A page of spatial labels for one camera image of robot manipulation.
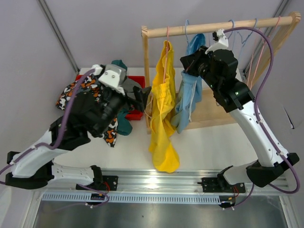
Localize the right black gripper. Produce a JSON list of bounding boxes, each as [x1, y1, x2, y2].
[[181, 45, 221, 92]]

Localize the grey shorts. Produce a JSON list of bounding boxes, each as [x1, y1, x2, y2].
[[104, 63, 143, 95]]

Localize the blue hanger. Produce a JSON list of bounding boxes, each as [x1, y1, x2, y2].
[[237, 18, 258, 47], [228, 19, 245, 62], [184, 19, 205, 48]]

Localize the light blue shorts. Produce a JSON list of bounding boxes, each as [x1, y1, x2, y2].
[[170, 33, 206, 134]]

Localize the dark green shorts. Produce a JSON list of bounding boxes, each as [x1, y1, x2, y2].
[[111, 60, 133, 136]]

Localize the camouflage patterned shorts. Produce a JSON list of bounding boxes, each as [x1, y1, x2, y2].
[[55, 75, 118, 148]]

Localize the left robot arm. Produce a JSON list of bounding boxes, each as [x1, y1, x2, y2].
[[3, 86, 151, 190]]

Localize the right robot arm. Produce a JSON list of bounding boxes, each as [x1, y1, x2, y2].
[[180, 46, 300, 192]]

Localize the pink hanger under yellow shorts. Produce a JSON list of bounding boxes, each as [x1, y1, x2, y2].
[[163, 26, 169, 83]]

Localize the yellow shorts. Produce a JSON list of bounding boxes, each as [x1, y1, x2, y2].
[[149, 41, 180, 173]]

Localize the red plastic bin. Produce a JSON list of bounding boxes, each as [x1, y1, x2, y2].
[[75, 75, 146, 121]]

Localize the wooden clothes rack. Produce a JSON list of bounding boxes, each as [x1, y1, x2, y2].
[[141, 11, 301, 129]]

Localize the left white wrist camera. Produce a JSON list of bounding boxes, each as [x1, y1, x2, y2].
[[91, 64, 127, 95]]

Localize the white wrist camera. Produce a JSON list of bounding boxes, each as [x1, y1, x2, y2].
[[91, 64, 127, 95], [205, 29, 228, 54]]

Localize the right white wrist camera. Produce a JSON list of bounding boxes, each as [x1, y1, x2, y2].
[[205, 29, 228, 54]]

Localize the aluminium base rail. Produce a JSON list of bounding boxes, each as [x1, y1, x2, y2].
[[31, 168, 289, 195]]

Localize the white slotted cable duct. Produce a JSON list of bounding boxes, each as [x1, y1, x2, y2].
[[42, 192, 225, 205]]

